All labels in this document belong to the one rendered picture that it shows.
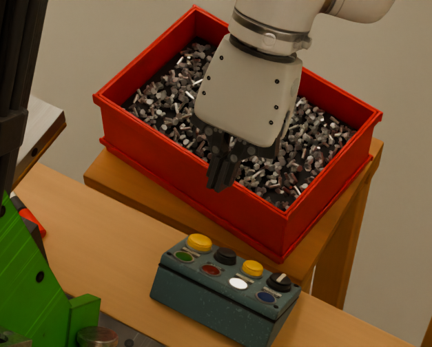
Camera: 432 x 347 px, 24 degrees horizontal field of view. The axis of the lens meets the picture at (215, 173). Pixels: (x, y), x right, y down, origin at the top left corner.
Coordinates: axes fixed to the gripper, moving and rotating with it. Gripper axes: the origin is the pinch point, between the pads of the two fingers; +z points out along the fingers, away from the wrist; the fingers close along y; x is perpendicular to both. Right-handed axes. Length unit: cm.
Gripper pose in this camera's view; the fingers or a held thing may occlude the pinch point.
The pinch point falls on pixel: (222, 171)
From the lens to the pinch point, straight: 113.2
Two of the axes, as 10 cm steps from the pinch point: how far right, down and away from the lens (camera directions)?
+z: -2.8, 8.8, 3.8
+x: -4.0, 2.5, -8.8
